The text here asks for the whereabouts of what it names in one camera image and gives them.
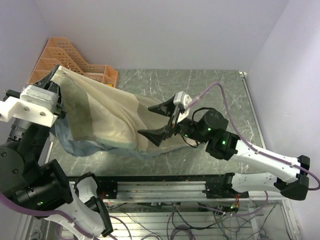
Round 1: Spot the orange plastic file organizer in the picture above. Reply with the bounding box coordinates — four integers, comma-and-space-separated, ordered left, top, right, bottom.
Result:
27, 37, 118, 88

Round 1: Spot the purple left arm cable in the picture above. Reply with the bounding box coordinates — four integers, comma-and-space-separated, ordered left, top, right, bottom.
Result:
0, 192, 101, 240

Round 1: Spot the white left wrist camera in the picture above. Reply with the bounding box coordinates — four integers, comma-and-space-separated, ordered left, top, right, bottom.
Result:
0, 85, 58, 127

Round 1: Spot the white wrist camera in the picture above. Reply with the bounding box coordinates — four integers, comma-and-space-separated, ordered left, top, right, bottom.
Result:
0, 85, 58, 127
173, 91, 192, 123

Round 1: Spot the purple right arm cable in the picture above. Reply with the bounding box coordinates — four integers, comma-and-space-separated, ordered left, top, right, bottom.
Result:
187, 82, 320, 191

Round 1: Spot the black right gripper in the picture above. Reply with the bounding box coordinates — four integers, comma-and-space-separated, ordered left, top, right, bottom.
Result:
138, 95, 210, 147

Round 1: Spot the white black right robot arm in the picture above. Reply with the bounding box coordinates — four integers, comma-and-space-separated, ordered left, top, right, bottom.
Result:
138, 91, 310, 201

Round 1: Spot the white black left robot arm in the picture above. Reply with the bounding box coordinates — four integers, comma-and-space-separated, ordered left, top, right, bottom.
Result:
0, 65, 114, 240

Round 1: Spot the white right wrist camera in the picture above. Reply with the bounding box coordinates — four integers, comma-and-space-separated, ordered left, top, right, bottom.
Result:
173, 91, 192, 123

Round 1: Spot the aluminium mounting rail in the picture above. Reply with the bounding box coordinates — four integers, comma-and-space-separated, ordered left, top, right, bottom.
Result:
96, 174, 236, 202

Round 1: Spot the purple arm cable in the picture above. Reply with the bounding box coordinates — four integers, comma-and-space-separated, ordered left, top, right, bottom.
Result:
0, 192, 101, 240
187, 82, 320, 191

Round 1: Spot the blue and beige pillowcase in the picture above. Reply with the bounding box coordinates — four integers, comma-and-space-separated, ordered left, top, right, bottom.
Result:
50, 66, 196, 158

